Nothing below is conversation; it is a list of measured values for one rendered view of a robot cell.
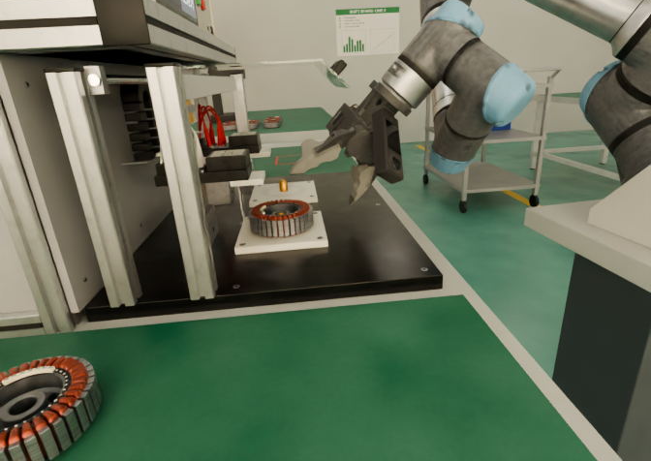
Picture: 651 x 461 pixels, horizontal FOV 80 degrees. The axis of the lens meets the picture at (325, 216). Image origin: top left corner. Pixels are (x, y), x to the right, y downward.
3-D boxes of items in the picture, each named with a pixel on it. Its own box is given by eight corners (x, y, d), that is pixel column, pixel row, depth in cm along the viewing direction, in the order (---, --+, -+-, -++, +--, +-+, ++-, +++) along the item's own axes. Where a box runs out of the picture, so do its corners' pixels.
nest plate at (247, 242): (321, 216, 77) (321, 210, 77) (327, 246, 63) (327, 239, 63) (245, 222, 76) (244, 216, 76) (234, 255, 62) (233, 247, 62)
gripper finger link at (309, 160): (282, 159, 67) (331, 139, 68) (292, 178, 62) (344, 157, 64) (277, 144, 64) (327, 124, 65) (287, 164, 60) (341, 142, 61)
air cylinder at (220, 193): (235, 195, 95) (232, 172, 93) (232, 203, 88) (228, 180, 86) (214, 196, 95) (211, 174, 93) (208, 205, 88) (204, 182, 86)
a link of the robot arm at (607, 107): (646, 150, 77) (609, 101, 83) (708, 99, 65) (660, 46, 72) (593, 157, 75) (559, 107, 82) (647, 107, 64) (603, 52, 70)
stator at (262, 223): (311, 214, 75) (310, 196, 73) (315, 236, 64) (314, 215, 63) (253, 219, 74) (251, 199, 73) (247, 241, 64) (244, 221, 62)
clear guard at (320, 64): (336, 86, 101) (335, 61, 99) (350, 88, 79) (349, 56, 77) (210, 93, 99) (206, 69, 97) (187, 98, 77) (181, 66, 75)
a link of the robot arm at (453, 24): (487, 15, 52) (442, -16, 55) (428, 82, 56) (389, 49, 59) (493, 41, 59) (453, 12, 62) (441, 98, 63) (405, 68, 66)
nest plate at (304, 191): (313, 185, 100) (313, 180, 99) (318, 202, 86) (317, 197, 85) (255, 189, 99) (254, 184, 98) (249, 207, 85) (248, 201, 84)
